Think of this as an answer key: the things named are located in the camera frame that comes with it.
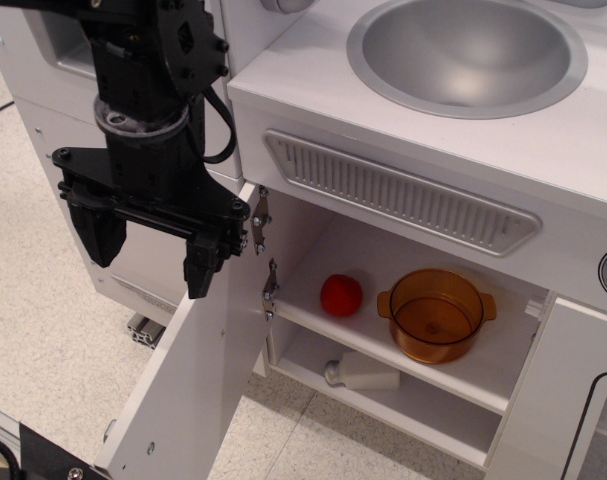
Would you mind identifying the white toy kitchen cabinet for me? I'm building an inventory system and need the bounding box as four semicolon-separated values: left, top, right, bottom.
215;1;607;479

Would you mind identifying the silver faucet base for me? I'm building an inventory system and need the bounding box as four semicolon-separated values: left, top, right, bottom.
260;0;315;15

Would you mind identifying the white toy bottle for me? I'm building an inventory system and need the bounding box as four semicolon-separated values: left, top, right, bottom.
324;351;401;391

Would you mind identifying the lower metal door hinge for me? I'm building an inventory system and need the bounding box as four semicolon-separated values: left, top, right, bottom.
261;259;279;322

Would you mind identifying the upper metal door hinge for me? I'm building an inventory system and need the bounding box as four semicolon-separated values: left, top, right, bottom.
250;186;272;255

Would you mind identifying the aluminium extrusion rail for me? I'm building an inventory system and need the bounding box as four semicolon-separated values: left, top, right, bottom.
127;313;166;350

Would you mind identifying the silver fridge nameplate emblem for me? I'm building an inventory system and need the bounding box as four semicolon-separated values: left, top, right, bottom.
111;274;178;314

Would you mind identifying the amber transparent pot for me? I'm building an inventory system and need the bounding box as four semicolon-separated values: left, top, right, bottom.
377;269;497;364

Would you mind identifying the red toy tomato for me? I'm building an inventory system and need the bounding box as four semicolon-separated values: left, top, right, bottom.
320;274;363;317

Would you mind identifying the metal door hinge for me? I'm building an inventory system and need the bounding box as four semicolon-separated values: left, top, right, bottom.
261;259;279;322
250;186;272;255

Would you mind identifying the white cabinet door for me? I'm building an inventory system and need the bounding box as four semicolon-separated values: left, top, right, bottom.
95;183;282;479

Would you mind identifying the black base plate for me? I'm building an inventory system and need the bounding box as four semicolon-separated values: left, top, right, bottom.
19;423;109;480

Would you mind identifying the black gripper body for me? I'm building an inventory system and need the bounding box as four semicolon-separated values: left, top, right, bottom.
52;130;249;256

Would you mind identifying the grey ribbed vent panel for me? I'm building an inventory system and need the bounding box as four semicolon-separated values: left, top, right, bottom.
263;129;542;257

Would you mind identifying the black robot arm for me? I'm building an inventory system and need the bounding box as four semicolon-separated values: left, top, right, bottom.
52;1;250;299

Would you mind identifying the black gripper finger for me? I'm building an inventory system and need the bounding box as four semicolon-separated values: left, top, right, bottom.
68;203;127;267
183;233;228;299

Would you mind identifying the silver round sink bowl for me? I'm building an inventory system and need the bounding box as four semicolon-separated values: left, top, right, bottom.
346;1;588;120

